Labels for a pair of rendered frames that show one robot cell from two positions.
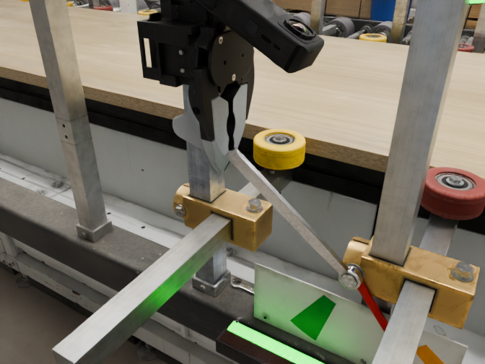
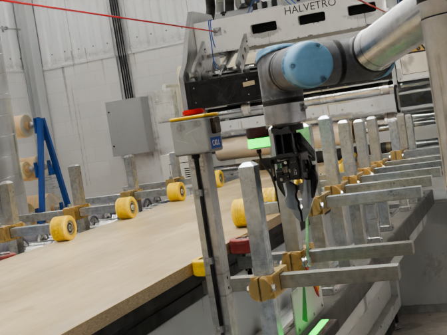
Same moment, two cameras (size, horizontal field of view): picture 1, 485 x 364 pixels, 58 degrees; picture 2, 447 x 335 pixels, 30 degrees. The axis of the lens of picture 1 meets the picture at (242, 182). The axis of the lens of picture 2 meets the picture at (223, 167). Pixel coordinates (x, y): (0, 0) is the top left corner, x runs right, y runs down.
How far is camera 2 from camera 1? 198 cm
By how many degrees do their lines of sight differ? 98
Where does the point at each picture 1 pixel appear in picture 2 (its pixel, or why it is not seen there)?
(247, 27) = (309, 148)
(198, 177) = (269, 258)
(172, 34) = (305, 155)
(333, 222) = (207, 321)
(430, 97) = not seen: hidden behind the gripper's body
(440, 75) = not seen: hidden behind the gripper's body
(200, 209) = (277, 277)
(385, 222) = (298, 230)
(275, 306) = (298, 316)
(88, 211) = not seen: outside the picture
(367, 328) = (310, 290)
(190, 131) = (306, 199)
